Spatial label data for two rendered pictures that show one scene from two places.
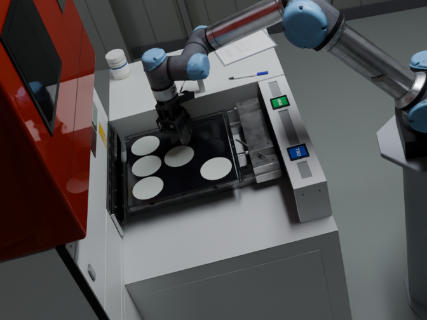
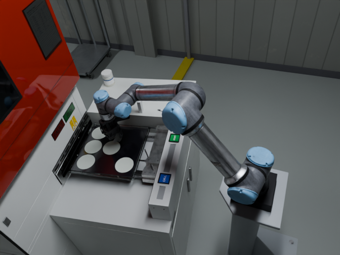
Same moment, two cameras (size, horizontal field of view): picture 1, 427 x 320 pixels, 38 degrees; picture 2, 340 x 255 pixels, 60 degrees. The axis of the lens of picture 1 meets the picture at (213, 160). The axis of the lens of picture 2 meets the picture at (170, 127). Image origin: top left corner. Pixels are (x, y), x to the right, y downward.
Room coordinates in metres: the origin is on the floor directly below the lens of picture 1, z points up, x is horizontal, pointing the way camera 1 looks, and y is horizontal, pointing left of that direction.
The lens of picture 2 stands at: (0.58, -0.48, 2.13)
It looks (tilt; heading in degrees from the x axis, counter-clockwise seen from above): 46 degrees down; 13
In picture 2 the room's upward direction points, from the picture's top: 8 degrees counter-clockwise
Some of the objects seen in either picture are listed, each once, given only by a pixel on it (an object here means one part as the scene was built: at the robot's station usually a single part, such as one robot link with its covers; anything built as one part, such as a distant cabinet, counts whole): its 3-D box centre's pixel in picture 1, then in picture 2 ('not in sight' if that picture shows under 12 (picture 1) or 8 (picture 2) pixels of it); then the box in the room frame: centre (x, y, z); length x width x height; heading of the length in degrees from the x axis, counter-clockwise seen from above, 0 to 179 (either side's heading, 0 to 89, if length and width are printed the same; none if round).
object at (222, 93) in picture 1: (196, 87); (144, 104); (1.95, -0.02, 0.89); 0.62 x 0.35 x 0.14; 86
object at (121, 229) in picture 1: (117, 178); (76, 147); (1.57, 0.32, 0.89); 0.44 x 0.02 x 0.10; 176
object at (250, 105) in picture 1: (248, 105); (163, 128); (1.74, -0.17, 0.89); 0.08 x 0.03 x 0.03; 86
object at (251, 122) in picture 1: (258, 140); (157, 154); (1.57, -0.16, 0.87); 0.36 x 0.08 x 0.03; 176
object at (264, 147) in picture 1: (260, 148); (153, 161); (1.49, -0.15, 0.89); 0.08 x 0.03 x 0.03; 86
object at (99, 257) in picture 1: (98, 188); (51, 158); (1.40, 0.34, 1.02); 0.81 x 0.03 x 0.40; 176
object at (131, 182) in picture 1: (178, 157); (111, 148); (1.57, 0.11, 0.90); 0.34 x 0.34 x 0.01; 86
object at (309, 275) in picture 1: (237, 231); (146, 185); (1.64, -0.01, 0.41); 0.96 x 0.64 x 0.82; 176
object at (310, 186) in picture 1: (291, 143); (171, 165); (1.48, -0.25, 0.89); 0.55 x 0.09 x 0.14; 176
